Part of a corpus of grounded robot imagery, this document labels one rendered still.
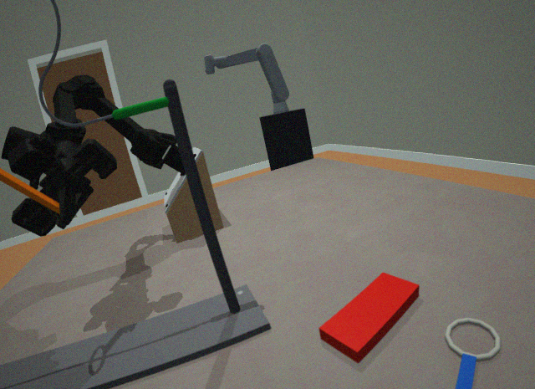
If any red rectangular block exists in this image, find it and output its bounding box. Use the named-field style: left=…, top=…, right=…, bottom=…
left=319, top=273, right=420, bottom=363

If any orange handle with grey loop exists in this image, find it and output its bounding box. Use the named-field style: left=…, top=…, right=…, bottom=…
left=0, top=168, right=59, bottom=214

